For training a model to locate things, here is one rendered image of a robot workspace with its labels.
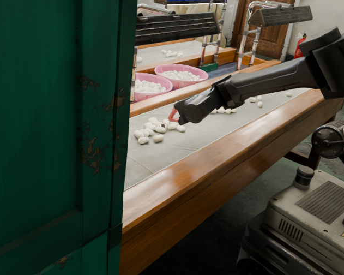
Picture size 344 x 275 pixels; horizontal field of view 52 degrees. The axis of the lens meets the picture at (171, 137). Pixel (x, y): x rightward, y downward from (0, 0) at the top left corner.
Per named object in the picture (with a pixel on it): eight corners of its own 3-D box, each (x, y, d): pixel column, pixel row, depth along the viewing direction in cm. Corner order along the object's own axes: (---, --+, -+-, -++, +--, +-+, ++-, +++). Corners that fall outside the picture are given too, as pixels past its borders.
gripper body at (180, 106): (171, 105, 103) (188, 95, 97) (192, 97, 110) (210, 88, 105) (180, 125, 103) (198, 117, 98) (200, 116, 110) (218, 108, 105)
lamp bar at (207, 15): (219, 34, 129) (223, 13, 125) (79, 55, 84) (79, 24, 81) (201, 29, 133) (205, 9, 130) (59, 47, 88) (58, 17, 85)
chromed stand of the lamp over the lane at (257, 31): (276, 88, 202) (298, 5, 181) (260, 95, 187) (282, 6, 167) (247, 78, 212) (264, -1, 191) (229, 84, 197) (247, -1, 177)
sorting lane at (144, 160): (327, 82, 209) (329, 78, 208) (70, 228, 78) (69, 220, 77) (280, 68, 224) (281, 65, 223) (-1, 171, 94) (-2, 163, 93)
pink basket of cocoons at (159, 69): (215, 93, 182) (218, 75, 178) (183, 104, 163) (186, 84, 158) (175, 78, 196) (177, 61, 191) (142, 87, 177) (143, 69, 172)
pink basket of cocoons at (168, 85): (177, 99, 167) (180, 80, 163) (158, 120, 145) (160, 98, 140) (126, 87, 174) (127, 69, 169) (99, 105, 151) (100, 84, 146)
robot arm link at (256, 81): (374, 81, 57) (346, 21, 56) (350, 99, 56) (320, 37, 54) (243, 102, 98) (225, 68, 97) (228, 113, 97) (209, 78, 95)
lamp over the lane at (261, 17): (312, 20, 199) (316, 6, 195) (263, 28, 154) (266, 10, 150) (298, 17, 203) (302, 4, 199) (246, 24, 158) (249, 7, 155)
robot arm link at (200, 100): (247, 100, 95) (232, 72, 94) (228, 119, 87) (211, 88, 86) (214, 114, 103) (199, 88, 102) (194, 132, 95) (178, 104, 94)
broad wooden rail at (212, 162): (341, 111, 209) (351, 80, 200) (104, 304, 78) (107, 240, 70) (320, 104, 215) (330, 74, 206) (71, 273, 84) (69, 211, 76)
